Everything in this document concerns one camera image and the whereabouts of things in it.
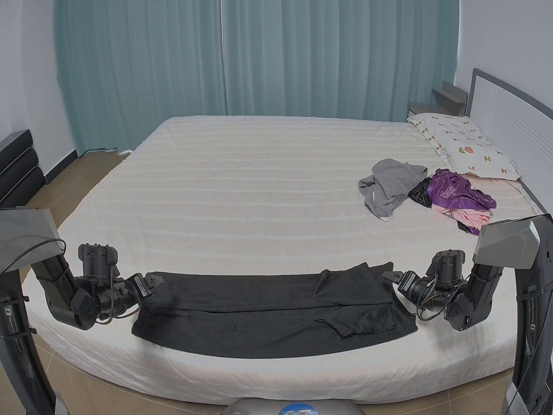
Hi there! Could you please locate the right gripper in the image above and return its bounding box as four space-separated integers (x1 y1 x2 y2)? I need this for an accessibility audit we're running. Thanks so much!
397 271 429 306

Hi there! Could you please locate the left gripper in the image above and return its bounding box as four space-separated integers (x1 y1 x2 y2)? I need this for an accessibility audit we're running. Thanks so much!
118 272 153 314

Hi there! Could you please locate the black T-shirt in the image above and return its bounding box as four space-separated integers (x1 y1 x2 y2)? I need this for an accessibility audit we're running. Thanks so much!
131 262 419 359

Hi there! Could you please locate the bed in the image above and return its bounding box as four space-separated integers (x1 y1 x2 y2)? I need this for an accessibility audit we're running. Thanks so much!
22 68 553 405

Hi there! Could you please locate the pink garment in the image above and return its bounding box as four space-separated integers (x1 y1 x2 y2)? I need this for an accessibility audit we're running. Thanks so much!
432 203 492 230

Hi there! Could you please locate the black shiny garment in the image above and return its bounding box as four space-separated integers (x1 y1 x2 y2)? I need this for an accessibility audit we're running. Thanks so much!
408 178 433 208

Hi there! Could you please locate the purple satin garment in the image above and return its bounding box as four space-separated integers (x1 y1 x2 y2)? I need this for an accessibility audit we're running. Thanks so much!
425 169 497 237

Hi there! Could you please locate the grey garment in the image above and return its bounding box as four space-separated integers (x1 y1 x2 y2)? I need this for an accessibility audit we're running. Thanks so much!
358 158 429 222

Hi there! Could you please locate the white printed pillow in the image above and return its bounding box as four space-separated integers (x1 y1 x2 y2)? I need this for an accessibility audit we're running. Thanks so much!
407 113 521 181

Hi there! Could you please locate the black chest of drawers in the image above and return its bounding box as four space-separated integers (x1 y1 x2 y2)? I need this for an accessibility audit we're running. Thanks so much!
0 130 47 208

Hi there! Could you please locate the grey bedside table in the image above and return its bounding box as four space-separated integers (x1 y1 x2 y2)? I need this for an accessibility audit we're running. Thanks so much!
408 81 468 116

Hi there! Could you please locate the blue-green curtain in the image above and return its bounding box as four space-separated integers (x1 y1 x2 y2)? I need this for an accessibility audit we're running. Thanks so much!
220 0 459 122
54 0 227 156

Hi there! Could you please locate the black cable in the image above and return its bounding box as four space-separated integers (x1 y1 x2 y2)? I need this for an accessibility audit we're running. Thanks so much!
0 239 67 276
416 300 448 321

